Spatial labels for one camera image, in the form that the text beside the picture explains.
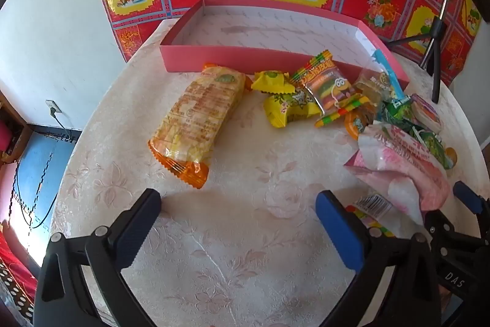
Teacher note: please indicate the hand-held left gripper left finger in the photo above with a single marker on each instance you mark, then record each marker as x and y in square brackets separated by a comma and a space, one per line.
[132, 231]

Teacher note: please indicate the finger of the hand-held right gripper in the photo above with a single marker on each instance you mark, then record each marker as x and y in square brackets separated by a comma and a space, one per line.
[440, 231]
[467, 198]

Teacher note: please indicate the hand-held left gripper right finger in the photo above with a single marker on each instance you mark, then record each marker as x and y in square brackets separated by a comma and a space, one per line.
[340, 231]

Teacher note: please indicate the pink drink pouch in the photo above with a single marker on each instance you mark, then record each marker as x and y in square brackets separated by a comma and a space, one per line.
[402, 166]

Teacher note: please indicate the purple white candy pack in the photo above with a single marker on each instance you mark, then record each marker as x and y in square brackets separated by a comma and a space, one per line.
[427, 112]

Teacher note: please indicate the orange jelly cup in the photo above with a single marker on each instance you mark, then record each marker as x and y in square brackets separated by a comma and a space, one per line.
[354, 126]

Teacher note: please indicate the yellow candy packet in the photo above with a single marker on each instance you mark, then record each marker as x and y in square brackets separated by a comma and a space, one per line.
[285, 110]
[270, 80]

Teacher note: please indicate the orange cracker packet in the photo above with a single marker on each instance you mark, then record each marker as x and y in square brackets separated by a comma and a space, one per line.
[199, 108]

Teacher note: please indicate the burger gummy packet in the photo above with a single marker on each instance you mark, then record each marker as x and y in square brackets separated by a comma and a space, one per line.
[329, 85]

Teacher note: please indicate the clear blue-edged jelly packet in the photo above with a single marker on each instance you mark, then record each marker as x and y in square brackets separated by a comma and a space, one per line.
[377, 80]

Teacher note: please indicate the pink cardboard box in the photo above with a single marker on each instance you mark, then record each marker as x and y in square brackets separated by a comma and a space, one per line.
[268, 28]

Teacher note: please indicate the red dotted blanket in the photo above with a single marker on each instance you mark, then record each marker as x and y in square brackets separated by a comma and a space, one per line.
[15, 273]

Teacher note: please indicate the wooden cabinet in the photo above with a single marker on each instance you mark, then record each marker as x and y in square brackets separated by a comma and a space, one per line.
[21, 127]

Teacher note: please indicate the black tripod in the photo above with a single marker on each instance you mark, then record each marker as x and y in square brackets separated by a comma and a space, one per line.
[436, 30]

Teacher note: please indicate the white wall socket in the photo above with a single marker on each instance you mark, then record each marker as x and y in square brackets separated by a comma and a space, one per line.
[53, 106]

